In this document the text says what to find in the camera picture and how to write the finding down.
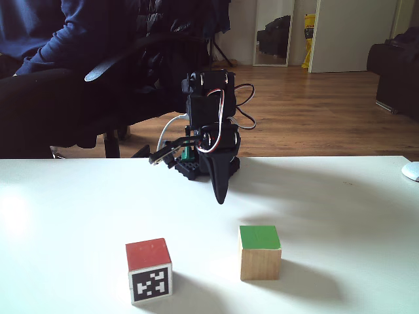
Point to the white door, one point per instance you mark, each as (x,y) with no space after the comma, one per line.
(353,32)

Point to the green-topped wooden cube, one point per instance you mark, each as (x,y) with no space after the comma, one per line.
(260,255)

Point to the person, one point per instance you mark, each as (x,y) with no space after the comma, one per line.
(49,81)

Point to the dark sofa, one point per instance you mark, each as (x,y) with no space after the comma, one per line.
(397,75)

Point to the black plug connector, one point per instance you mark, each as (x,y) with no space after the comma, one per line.
(163,154)

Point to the red-topped cube with marker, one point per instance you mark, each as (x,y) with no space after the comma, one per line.
(149,261)

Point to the wall mirror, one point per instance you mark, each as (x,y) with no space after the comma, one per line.
(273,32)

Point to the yellow bag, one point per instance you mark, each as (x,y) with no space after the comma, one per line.
(309,39)

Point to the black office chair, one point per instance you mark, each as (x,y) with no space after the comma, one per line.
(131,55)

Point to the black stand legs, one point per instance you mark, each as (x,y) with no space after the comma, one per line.
(222,52)

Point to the white computer mouse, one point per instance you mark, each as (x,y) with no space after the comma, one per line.
(411,170)

